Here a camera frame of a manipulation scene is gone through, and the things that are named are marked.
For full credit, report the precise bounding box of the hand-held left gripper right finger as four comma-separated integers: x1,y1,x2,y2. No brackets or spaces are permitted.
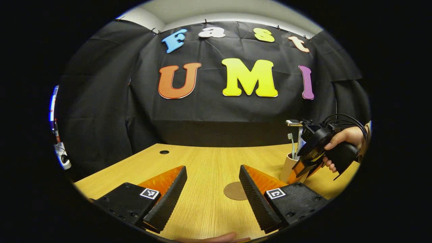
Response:
239,164,330,234

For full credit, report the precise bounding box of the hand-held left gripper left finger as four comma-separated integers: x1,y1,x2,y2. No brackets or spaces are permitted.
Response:
94,165,188,234

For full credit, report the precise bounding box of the pale green toothbrush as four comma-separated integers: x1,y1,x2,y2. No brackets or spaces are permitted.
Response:
288,133,296,160

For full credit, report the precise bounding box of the round brown coaster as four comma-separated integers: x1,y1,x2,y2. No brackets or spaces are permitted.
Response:
223,181,250,201

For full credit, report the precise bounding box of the beige cup with handle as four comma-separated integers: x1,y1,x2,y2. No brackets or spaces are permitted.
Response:
280,153,306,185

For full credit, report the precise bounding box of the wooden desktop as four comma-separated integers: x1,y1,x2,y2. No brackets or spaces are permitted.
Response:
74,143,361,242

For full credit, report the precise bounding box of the black backdrop cloth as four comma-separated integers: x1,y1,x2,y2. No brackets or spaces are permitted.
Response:
56,19,371,172

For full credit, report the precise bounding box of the white side desk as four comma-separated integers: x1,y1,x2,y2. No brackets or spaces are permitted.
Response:
55,142,72,170

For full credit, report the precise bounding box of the computer monitor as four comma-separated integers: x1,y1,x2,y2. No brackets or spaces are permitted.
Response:
50,85,60,133

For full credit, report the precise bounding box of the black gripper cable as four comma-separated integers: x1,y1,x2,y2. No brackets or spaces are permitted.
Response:
323,114,369,143

